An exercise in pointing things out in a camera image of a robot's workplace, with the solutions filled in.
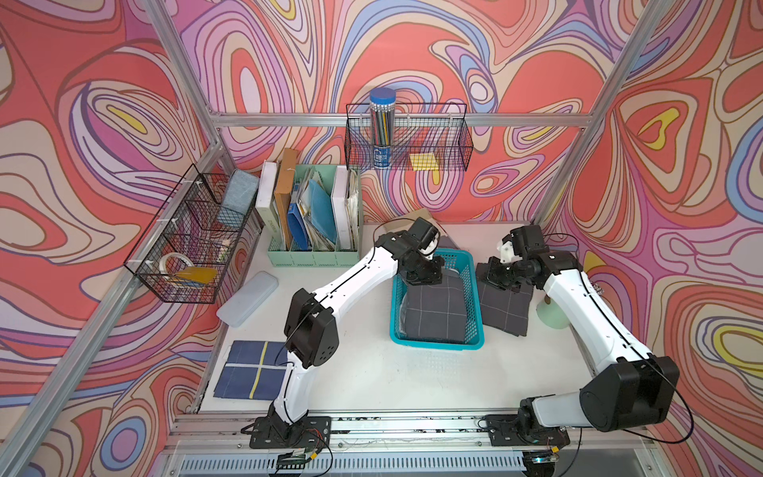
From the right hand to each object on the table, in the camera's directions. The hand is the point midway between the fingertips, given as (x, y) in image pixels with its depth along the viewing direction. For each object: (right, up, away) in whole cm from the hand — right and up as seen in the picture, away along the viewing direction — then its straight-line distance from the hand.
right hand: (482, 285), depth 81 cm
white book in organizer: (-63, +23, +5) cm, 67 cm away
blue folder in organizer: (-48, +21, +17) cm, 55 cm away
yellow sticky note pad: (-15, +37, +10) cm, 41 cm away
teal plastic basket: (0, +6, +17) cm, 18 cm away
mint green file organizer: (-64, +8, +24) cm, 69 cm away
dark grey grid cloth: (-11, -9, +9) cm, 17 cm away
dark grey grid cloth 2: (+11, -9, +13) cm, 19 cm away
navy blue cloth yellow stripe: (-64, -25, +3) cm, 69 cm away
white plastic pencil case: (-72, -6, +16) cm, 74 cm away
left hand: (-10, +1, 0) cm, 10 cm away
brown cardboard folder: (-56, +29, +5) cm, 64 cm away
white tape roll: (-78, +8, -11) cm, 80 cm away
